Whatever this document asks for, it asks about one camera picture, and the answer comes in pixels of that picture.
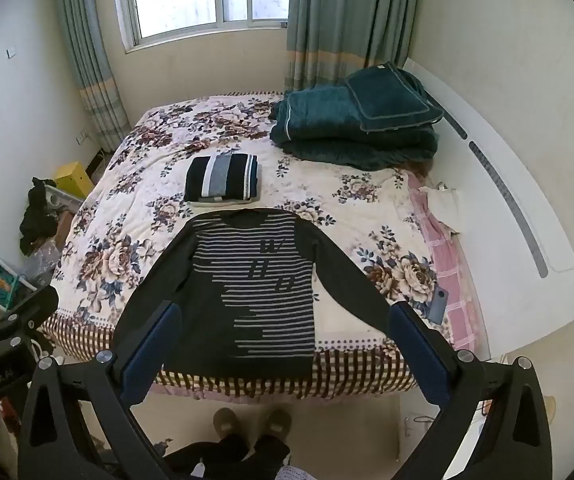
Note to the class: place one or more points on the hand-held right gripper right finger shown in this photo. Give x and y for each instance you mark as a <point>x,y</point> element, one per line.
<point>417,350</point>

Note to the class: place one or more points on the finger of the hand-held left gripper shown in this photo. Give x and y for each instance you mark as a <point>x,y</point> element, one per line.
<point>32,310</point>

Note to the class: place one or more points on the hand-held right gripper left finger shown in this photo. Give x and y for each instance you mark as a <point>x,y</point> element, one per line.
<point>152,350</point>

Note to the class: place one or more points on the dark striped long-sleeve shirt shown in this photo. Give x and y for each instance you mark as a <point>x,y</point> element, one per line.
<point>267,285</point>

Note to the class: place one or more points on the pile of black clothes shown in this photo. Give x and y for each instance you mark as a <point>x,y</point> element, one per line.
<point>37,220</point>

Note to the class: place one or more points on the clear plastic bag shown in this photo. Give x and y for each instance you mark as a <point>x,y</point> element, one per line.
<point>42,265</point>

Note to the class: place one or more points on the grey phone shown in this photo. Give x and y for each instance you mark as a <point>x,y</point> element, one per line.
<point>437,306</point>

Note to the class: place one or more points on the cardboard box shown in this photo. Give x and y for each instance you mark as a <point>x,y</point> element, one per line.
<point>66,230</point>

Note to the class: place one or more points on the floral bed blanket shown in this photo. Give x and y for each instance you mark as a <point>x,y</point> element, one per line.
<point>142,260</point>

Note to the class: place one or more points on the pink checkered sheet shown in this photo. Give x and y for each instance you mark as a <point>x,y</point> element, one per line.
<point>459,270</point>

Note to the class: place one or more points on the brown slipper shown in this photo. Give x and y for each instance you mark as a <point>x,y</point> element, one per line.
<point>226,425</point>
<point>278,425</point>

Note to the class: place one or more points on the yellow box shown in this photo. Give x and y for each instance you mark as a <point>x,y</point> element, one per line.
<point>74,180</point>

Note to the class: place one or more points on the white cloth bag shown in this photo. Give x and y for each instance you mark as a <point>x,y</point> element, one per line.
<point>442,207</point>

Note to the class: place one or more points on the folded striped sweater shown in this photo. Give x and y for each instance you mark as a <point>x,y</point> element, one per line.
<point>222,175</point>

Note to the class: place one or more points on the white headboard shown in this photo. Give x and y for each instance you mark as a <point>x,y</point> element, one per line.
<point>507,170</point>

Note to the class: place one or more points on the folded dark green quilt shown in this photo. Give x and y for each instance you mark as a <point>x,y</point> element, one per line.
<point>317,125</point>

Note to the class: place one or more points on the dark green pillow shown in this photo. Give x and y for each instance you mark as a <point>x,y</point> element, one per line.
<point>392,97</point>

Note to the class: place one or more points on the blue-grey curtain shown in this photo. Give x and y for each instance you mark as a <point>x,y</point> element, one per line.
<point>347,15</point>
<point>87,50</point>

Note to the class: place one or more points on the wall outlet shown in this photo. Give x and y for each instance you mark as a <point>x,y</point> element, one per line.
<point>82,136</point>

